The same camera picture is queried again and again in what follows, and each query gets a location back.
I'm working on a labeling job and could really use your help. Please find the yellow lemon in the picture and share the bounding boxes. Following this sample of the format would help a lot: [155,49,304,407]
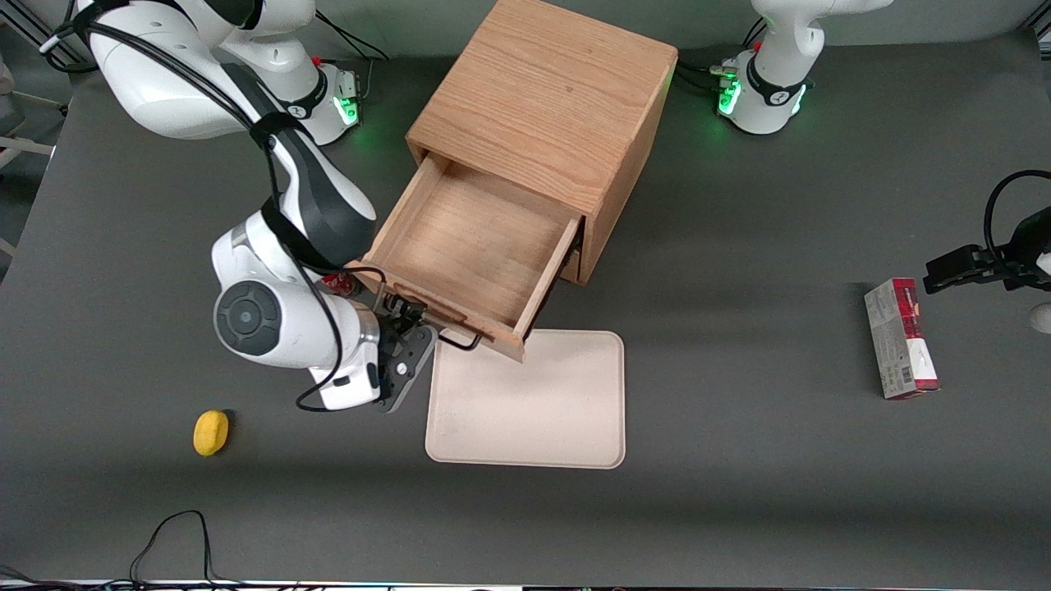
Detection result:
[193,410,231,457]

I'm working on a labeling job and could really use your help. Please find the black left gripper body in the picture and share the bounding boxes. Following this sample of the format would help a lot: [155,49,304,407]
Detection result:
[989,206,1051,293]

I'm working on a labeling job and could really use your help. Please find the wooden drawer with keyhole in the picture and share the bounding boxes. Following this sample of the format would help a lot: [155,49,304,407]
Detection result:
[349,154,585,363]

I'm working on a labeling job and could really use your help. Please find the black left base cables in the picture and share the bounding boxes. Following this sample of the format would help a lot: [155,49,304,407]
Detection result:
[677,15,769,98]

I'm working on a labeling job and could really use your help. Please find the oak wooden cabinet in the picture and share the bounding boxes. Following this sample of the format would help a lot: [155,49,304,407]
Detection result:
[406,0,679,286]

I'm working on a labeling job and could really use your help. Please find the black metal drawer handle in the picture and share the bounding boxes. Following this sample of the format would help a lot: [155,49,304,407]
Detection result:
[386,291,486,352]

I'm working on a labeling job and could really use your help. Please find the grey red carton box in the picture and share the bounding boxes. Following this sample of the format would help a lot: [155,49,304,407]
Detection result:
[864,277,940,401]

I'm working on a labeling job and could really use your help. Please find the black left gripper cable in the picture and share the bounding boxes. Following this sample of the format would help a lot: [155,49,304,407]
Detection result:
[984,169,1051,265]

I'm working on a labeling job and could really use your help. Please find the cream plastic tray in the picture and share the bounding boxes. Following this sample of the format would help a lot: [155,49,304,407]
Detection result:
[425,328,626,470]

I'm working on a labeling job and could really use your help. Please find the thin black table cable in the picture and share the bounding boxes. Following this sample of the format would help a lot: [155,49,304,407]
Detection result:
[0,510,387,591]

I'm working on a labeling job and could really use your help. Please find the black base cables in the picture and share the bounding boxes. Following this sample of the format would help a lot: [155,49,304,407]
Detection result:
[677,15,769,98]
[312,10,393,108]

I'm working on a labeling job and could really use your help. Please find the black right base cables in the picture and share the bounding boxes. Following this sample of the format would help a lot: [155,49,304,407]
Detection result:
[312,10,393,108]

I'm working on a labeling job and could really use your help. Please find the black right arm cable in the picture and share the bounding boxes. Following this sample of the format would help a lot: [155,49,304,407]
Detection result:
[39,0,388,413]

